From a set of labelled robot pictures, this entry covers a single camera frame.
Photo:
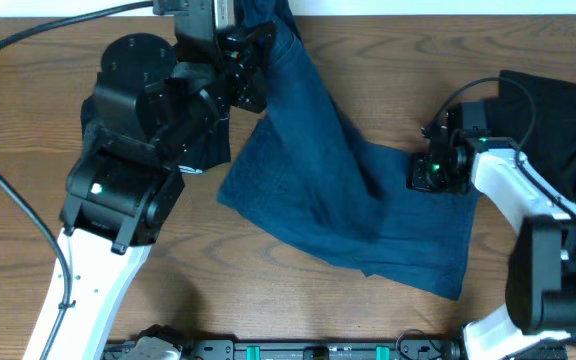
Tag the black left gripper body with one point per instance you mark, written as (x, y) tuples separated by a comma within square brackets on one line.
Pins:
[(226, 80)]

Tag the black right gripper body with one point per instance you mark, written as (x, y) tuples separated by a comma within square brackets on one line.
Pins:
[(432, 174)]

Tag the dark blue shorts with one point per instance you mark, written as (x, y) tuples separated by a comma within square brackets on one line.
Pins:
[(309, 178)]

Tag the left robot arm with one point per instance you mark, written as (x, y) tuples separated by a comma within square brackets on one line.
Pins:
[(157, 109)]

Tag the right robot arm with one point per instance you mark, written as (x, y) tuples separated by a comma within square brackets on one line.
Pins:
[(539, 313)]

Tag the folded black garment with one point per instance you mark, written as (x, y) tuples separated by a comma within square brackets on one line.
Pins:
[(209, 150)]

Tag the black garment pile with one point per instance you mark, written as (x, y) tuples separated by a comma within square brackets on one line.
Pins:
[(551, 148)]

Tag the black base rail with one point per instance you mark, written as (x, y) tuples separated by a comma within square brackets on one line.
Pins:
[(412, 344)]

